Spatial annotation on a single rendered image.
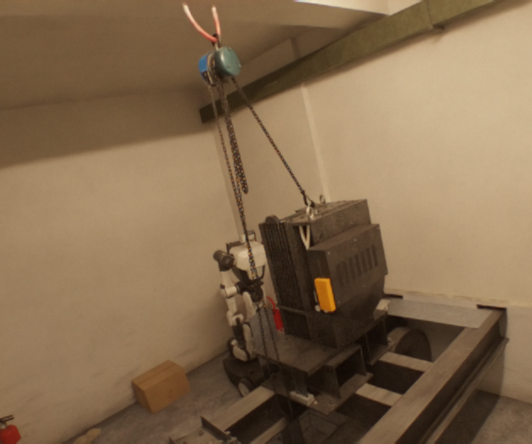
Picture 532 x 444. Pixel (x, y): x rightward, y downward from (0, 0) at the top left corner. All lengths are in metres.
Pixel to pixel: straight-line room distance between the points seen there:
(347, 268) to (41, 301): 2.70
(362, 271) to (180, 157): 2.68
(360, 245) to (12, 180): 2.86
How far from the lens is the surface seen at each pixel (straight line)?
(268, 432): 2.53
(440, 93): 2.77
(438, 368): 2.36
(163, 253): 4.07
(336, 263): 1.89
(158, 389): 3.89
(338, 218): 2.10
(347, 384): 2.30
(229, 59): 1.89
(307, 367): 2.07
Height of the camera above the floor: 1.95
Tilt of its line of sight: 10 degrees down
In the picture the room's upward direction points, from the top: 13 degrees counter-clockwise
